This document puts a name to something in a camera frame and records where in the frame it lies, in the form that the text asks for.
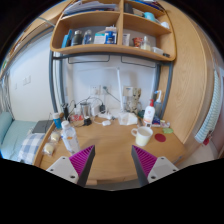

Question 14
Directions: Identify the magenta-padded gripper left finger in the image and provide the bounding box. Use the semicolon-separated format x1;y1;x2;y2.
45;144;97;188

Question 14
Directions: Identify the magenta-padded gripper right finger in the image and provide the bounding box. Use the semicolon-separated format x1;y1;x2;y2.
130;144;179;188

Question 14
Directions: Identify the clear plastic drink bottle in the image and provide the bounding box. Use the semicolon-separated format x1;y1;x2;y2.
60;120;81;155

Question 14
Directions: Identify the flat round red coaster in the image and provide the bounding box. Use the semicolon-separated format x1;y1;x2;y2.
154;133;167;143

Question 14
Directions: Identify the cream ceramic mug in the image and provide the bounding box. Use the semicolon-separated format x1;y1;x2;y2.
130;125;154;147

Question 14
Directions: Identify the green packet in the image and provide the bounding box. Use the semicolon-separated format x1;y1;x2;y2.
161;127;175;135

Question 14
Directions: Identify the blue plaid blanket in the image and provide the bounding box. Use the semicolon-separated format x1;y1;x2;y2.
17;132;46;165

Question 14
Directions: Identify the grey laptop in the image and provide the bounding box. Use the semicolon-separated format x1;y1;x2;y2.
31;119;54;135

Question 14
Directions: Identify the white red-capped pump bottle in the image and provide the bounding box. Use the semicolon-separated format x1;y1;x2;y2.
143;98;156;128

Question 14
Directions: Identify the black electric shaver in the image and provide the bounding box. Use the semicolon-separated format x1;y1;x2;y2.
62;103;70;121

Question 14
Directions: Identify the teal bed mattress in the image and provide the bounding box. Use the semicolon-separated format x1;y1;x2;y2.
0;119;38;161

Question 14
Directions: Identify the white tissue pack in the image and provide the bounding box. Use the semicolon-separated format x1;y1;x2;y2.
117;111;139;127

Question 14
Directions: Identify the metal cup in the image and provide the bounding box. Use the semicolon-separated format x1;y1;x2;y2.
79;101;93;118

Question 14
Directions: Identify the teal pillow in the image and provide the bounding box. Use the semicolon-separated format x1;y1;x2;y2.
0;111;14;145

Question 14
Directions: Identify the wooden tree figurine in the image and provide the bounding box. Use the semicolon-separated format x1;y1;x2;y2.
128;87;143;114

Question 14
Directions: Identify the wooden shelf unit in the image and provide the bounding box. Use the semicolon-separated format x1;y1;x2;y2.
49;0;177;63

